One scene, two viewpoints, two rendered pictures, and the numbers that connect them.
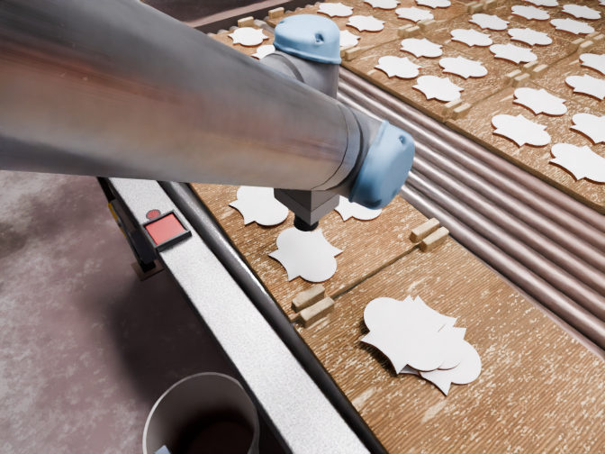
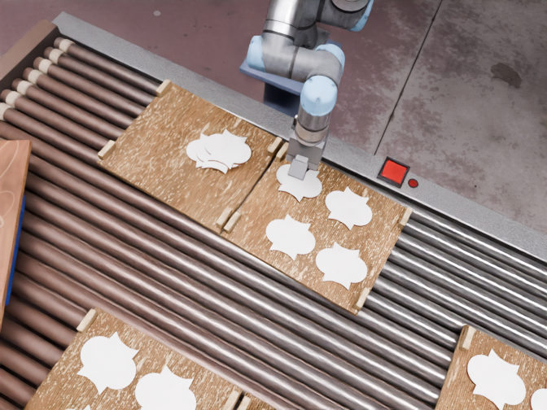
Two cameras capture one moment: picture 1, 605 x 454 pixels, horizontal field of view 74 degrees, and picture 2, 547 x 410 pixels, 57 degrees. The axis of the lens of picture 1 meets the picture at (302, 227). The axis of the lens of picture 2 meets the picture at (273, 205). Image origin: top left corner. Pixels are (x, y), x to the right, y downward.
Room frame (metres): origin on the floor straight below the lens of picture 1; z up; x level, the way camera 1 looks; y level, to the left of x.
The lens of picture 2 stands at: (1.04, -0.45, 2.18)
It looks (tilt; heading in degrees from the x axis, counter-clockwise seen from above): 63 degrees down; 147
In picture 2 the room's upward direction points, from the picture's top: 9 degrees clockwise
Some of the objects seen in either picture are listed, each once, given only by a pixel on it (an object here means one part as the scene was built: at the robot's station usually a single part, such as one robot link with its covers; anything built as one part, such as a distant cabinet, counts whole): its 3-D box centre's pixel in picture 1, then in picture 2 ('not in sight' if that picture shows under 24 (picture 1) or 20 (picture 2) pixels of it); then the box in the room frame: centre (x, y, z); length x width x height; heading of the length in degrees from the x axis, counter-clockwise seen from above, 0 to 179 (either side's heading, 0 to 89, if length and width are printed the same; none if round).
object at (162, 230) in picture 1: (166, 231); (393, 172); (0.53, 0.27, 0.92); 0.06 x 0.06 x 0.01; 37
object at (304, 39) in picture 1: (305, 72); (317, 102); (0.46, 0.00, 1.29); 0.09 x 0.08 x 0.11; 140
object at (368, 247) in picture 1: (307, 206); (318, 224); (0.60, -0.01, 0.93); 0.41 x 0.35 x 0.02; 34
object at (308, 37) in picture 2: not in sight; (296, 26); (-0.03, 0.22, 1.00); 0.15 x 0.15 x 0.10
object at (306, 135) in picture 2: not in sight; (311, 124); (0.46, -0.01, 1.21); 0.08 x 0.08 x 0.05
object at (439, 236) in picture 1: (434, 240); (224, 217); (0.49, -0.24, 0.95); 0.06 x 0.02 x 0.03; 125
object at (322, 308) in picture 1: (317, 312); (274, 146); (0.34, -0.02, 0.95); 0.06 x 0.02 x 0.03; 125
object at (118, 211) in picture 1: (144, 226); not in sight; (0.69, 0.40, 0.77); 0.14 x 0.11 x 0.18; 37
